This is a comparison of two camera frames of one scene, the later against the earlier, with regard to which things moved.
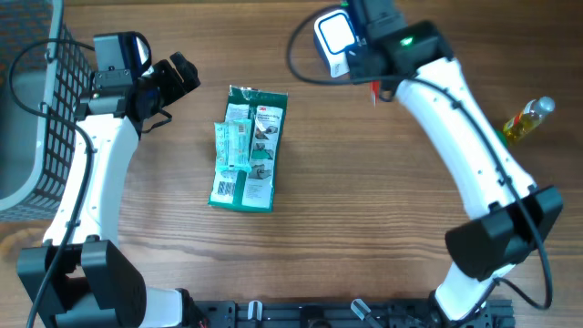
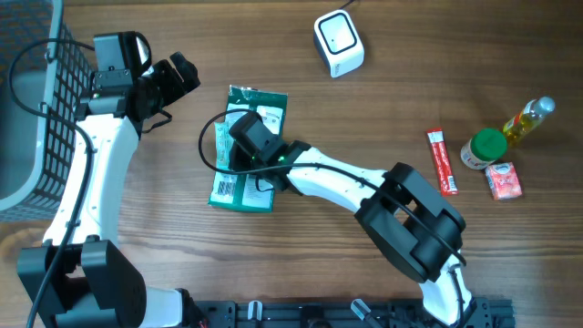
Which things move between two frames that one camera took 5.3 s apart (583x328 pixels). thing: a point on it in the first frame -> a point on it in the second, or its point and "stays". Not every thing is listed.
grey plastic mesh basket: x=36 y=150 stays
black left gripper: x=177 y=88 stays
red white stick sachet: x=374 y=87 -> x=447 y=182
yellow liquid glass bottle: x=526 y=121 stays
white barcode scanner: x=333 y=32 stays
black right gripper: x=354 y=59 -> x=238 y=158
